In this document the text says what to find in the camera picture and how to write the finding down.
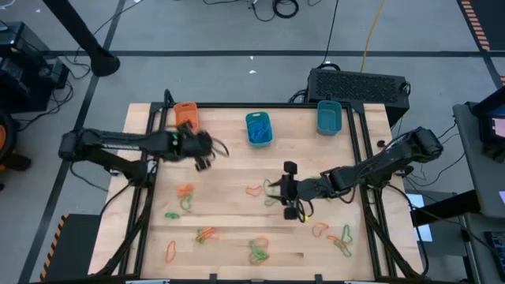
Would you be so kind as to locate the black yellow-striped floor mat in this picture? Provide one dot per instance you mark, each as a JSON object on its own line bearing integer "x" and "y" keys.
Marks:
{"x": 75, "y": 248}

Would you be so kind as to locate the black orange-striped floor mat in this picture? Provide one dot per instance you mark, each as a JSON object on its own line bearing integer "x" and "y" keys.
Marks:
{"x": 485, "y": 19}

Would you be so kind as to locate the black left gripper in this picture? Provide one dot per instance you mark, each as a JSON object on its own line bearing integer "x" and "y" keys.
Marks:
{"x": 193, "y": 144}

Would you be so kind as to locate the black equipment cart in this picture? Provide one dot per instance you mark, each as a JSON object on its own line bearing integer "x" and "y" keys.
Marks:
{"x": 23, "y": 67}

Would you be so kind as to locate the black desk beam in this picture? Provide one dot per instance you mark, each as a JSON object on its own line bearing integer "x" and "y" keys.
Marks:
{"x": 446, "y": 207}

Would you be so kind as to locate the light teal plastic basket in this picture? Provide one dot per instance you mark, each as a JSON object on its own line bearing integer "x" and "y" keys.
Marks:
{"x": 248, "y": 134}

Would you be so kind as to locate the dark teal plastic basket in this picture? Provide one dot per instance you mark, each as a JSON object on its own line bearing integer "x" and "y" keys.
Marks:
{"x": 329, "y": 118}

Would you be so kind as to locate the orange black machine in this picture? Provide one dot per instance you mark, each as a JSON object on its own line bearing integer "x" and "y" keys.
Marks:
{"x": 4, "y": 142}

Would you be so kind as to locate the orange plastic basket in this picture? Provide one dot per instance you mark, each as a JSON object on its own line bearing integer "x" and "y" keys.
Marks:
{"x": 186, "y": 114}

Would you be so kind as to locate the green rubber band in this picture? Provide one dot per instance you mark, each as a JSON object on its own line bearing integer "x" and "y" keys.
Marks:
{"x": 344, "y": 250}
{"x": 271, "y": 202}
{"x": 172, "y": 215}
{"x": 200, "y": 238}
{"x": 186, "y": 202}
{"x": 258, "y": 256}
{"x": 264, "y": 187}
{"x": 342, "y": 236}
{"x": 254, "y": 248}

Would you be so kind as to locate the black stand pole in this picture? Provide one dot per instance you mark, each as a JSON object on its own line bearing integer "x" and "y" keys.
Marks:
{"x": 79, "y": 31}

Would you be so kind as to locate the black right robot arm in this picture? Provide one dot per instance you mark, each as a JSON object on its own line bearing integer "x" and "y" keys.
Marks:
{"x": 378, "y": 165}

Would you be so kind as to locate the silver mounting plate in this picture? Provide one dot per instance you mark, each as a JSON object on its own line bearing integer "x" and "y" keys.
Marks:
{"x": 152, "y": 165}

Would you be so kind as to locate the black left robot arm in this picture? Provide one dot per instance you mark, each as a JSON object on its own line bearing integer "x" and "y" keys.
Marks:
{"x": 118, "y": 138}

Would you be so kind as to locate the black perforated computer case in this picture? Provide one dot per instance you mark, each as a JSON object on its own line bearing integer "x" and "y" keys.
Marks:
{"x": 355, "y": 90}

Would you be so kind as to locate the black keyboard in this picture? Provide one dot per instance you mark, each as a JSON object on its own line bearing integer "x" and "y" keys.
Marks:
{"x": 497, "y": 248}

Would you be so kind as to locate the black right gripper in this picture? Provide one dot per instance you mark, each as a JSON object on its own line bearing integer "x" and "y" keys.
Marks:
{"x": 304, "y": 191}

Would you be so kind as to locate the dark grey desk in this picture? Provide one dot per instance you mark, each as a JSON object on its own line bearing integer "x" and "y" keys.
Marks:
{"x": 477, "y": 252}

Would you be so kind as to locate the dark laptop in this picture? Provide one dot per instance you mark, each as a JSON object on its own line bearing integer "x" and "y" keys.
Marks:
{"x": 493, "y": 126}

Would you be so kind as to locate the blue rubber band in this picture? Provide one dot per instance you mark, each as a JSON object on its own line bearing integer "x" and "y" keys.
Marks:
{"x": 263, "y": 136}
{"x": 260, "y": 126}
{"x": 256, "y": 132}

